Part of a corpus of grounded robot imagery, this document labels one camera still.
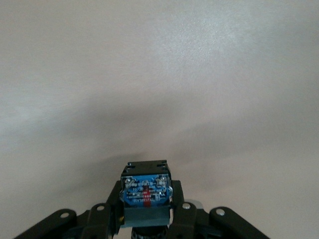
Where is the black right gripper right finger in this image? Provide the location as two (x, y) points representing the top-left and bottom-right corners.
(165, 180), (271, 239)

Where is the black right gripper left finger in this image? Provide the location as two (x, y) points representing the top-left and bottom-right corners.
(14, 181), (125, 239)

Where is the green push button switch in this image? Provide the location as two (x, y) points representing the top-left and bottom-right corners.
(119, 159), (174, 239)

